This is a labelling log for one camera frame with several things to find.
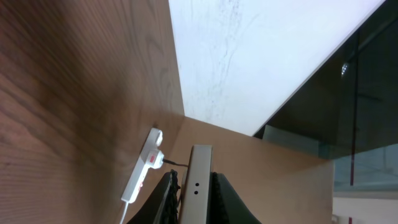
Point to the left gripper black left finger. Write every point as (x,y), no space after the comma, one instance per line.
(161,206)

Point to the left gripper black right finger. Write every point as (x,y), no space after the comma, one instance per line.
(225,206)

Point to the white power strip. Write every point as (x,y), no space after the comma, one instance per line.
(151,157)

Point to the dark glass partition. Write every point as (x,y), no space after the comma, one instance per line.
(347,110)

